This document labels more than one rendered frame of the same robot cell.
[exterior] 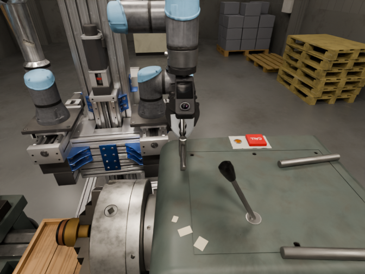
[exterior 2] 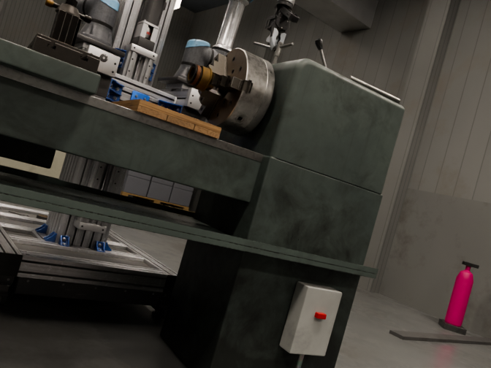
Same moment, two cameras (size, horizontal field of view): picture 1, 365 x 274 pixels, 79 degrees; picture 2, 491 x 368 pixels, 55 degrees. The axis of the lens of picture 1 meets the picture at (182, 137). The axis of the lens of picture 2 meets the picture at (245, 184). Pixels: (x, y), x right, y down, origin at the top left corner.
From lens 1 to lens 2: 187 cm
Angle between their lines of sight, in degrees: 45
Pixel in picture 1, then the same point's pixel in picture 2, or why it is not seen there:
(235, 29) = not seen: hidden behind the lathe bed
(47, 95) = (112, 16)
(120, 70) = (160, 39)
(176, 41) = not seen: outside the picture
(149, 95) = (197, 60)
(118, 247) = (262, 64)
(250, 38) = (164, 183)
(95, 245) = (250, 58)
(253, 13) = not seen: hidden behind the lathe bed
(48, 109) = (106, 28)
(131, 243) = (269, 66)
